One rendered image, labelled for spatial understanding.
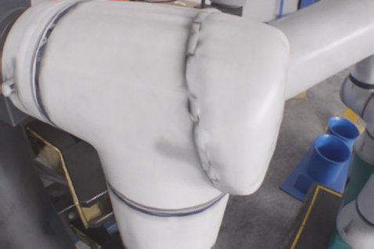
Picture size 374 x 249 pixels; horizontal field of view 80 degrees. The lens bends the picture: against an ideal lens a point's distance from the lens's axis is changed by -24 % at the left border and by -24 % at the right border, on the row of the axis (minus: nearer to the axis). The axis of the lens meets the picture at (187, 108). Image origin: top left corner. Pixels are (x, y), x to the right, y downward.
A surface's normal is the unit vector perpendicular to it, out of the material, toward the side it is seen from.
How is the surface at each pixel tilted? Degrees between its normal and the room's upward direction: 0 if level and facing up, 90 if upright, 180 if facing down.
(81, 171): 0
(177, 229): 91
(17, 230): 90
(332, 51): 81
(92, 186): 0
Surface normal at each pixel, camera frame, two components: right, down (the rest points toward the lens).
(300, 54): -0.14, 0.18
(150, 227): -0.21, 0.53
